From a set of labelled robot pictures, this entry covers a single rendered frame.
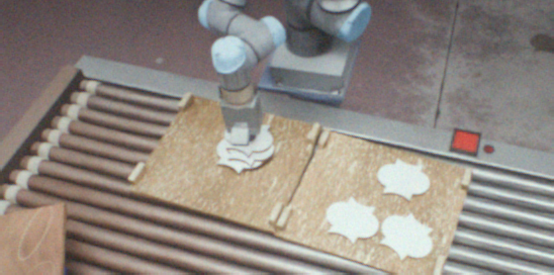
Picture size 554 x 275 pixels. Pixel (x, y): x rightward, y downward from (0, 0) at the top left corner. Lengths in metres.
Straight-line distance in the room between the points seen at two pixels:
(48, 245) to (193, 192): 0.36
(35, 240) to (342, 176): 0.74
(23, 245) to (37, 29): 2.44
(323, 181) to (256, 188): 0.17
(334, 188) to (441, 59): 1.80
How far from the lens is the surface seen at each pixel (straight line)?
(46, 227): 1.54
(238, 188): 1.58
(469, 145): 1.66
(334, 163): 1.59
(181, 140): 1.71
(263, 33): 1.44
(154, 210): 1.61
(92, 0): 3.92
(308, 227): 1.49
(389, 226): 1.47
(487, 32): 3.44
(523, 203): 1.60
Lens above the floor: 2.21
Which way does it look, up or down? 53 degrees down
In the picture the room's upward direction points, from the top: 2 degrees counter-clockwise
